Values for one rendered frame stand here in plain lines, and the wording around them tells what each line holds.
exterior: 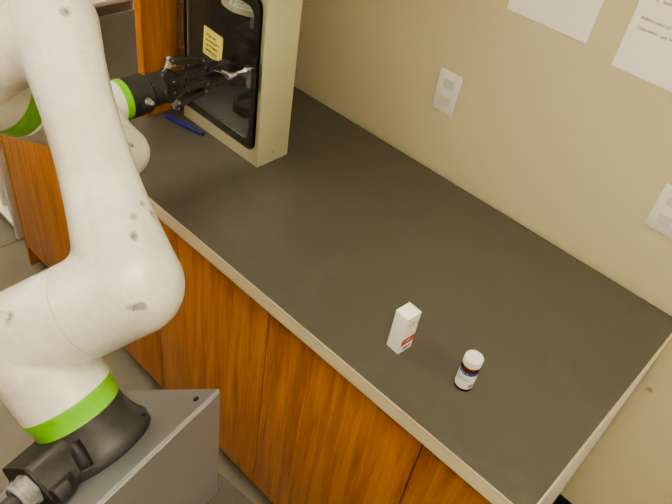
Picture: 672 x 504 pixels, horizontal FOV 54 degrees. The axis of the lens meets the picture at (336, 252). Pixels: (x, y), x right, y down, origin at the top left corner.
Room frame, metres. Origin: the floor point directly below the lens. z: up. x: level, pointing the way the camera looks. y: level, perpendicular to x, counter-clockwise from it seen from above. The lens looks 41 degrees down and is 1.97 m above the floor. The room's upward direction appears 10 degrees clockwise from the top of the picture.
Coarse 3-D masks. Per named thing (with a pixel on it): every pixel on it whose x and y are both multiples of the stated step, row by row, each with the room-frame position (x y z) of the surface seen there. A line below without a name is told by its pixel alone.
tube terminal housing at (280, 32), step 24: (264, 0) 1.46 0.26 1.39; (288, 0) 1.51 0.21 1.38; (264, 24) 1.46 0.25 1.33; (288, 24) 1.51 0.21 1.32; (264, 48) 1.46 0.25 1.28; (288, 48) 1.52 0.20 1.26; (264, 72) 1.46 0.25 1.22; (288, 72) 1.52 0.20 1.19; (264, 96) 1.46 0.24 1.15; (288, 96) 1.53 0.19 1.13; (192, 120) 1.62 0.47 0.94; (264, 120) 1.47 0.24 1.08; (288, 120) 1.54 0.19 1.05; (240, 144) 1.50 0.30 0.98; (264, 144) 1.47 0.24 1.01
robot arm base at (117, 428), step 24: (120, 408) 0.49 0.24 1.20; (144, 408) 0.52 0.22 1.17; (72, 432) 0.44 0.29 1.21; (96, 432) 0.45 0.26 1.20; (120, 432) 0.46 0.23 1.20; (144, 432) 0.48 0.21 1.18; (24, 456) 0.42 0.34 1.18; (48, 456) 0.41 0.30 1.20; (72, 456) 0.42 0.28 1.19; (96, 456) 0.43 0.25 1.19; (120, 456) 0.44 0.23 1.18; (24, 480) 0.38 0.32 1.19; (48, 480) 0.38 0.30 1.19; (72, 480) 0.39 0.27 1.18
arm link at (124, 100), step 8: (112, 80) 1.26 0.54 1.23; (120, 80) 1.27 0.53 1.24; (112, 88) 1.23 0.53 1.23; (120, 88) 1.24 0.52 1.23; (128, 88) 1.25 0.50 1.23; (120, 96) 1.23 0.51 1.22; (128, 96) 1.24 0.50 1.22; (120, 104) 1.22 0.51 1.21; (128, 104) 1.23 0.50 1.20; (120, 112) 1.19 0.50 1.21; (128, 112) 1.23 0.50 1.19
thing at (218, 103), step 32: (192, 0) 1.60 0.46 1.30; (224, 0) 1.53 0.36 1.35; (256, 0) 1.46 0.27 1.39; (192, 32) 1.60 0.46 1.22; (224, 32) 1.52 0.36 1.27; (256, 32) 1.45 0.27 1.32; (192, 64) 1.60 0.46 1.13; (256, 64) 1.45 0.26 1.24; (224, 96) 1.52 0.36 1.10; (256, 96) 1.45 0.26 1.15; (224, 128) 1.52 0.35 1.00
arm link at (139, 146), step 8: (128, 120) 1.18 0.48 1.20; (40, 128) 0.88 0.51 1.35; (128, 128) 1.12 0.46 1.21; (24, 136) 0.88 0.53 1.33; (32, 136) 0.88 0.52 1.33; (40, 136) 0.89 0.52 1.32; (128, 136) 1.10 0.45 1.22; (136, 136) 1.12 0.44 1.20; (48, 144) 0.93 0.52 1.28; (128, 144) 1.08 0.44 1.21; (136, 144) 1.10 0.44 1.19; (144, 144) 1.13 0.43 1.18; (136, 152) 1.09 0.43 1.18; (144, 152) 1.11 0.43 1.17; (136, 160) 1.09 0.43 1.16; (144, 160) 1.11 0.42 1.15; (144, 168) 1.12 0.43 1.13
